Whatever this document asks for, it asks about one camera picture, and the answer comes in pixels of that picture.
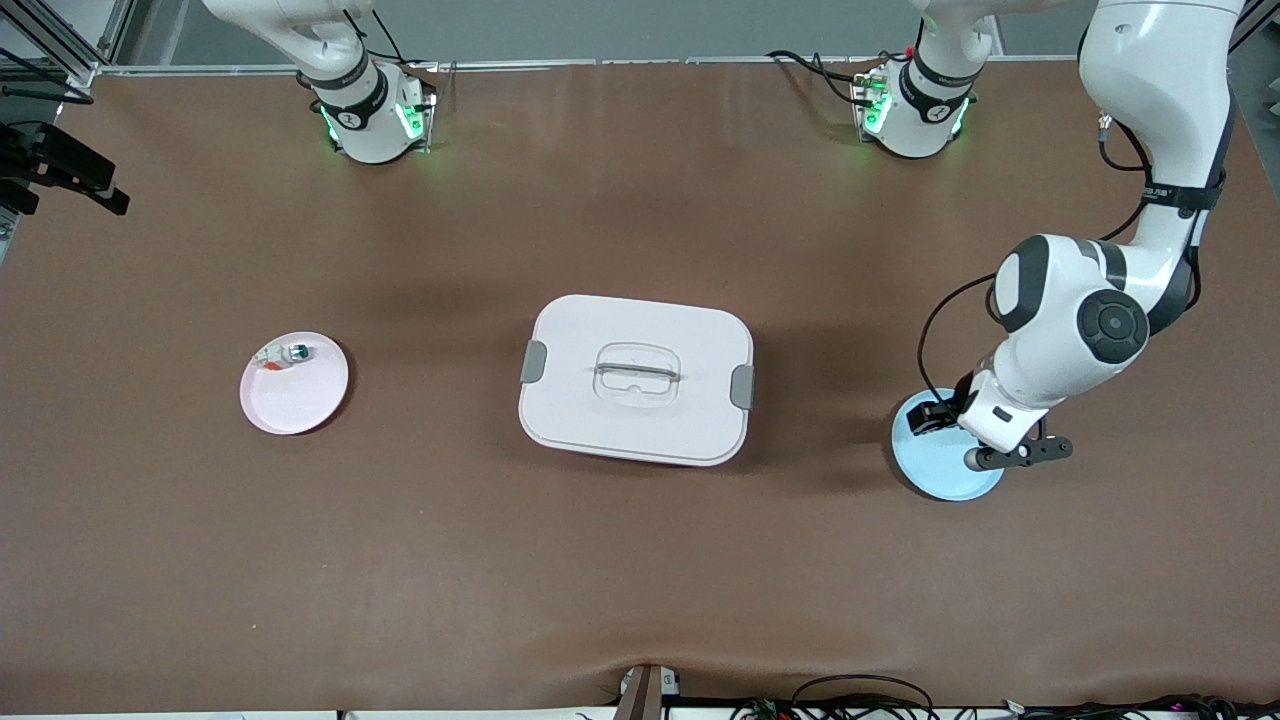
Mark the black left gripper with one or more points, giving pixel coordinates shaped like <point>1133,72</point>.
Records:
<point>948,409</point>

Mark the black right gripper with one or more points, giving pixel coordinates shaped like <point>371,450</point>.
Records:
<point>58,158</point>

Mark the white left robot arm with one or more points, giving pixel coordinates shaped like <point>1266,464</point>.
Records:
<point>1160,80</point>

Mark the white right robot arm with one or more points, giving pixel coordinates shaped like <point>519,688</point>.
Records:
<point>365,110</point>

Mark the light blue plate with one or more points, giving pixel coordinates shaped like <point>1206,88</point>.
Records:
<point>940,472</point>

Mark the small white orange part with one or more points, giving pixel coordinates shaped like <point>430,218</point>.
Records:
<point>270,358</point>

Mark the white lidded box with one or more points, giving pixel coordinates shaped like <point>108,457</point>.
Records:
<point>635,420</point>

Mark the pink plate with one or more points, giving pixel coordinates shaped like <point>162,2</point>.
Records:
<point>295,400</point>

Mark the aluminium frame post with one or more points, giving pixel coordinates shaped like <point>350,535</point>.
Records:
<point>1255,25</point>
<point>60,45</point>

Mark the small green switch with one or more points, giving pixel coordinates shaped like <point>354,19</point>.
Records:
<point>299,353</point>

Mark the brown camera mount bracket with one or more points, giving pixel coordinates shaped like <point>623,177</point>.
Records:
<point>640,695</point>

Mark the silver table edge rail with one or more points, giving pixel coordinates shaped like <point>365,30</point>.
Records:
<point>650,62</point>

